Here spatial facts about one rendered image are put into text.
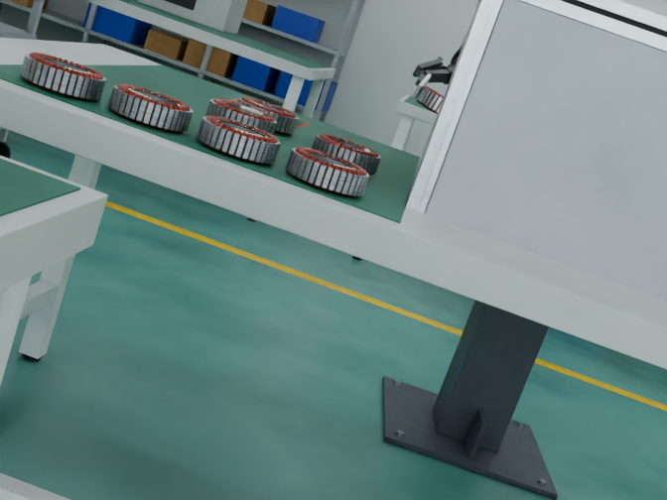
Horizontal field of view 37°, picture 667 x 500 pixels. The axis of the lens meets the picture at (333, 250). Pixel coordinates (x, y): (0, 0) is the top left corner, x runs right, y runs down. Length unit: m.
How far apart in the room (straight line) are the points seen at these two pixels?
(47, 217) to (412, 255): 0.57
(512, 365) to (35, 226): 2.09
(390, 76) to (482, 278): 7.37
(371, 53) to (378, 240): 7.38
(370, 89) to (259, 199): 7.36
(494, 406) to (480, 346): 0.17
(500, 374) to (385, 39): 6.08
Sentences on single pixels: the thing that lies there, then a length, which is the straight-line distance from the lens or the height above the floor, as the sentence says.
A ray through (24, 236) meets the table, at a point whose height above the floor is 0.74.
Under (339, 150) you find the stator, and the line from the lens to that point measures 1.56.
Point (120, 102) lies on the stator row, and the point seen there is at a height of 0.77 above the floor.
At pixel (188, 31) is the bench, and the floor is 0.72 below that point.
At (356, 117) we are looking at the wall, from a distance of 8.61.
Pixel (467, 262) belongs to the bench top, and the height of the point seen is 0.74.
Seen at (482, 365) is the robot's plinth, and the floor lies 0.24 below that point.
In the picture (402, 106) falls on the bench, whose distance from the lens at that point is 4.42.
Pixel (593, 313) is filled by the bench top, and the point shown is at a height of 0.73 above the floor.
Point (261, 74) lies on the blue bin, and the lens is 8.15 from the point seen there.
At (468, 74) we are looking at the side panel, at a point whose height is 0.95.
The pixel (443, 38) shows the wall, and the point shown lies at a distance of 8.57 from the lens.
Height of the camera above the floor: 0.95
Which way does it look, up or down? 12 degrees down
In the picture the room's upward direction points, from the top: 19 degrees clockwise
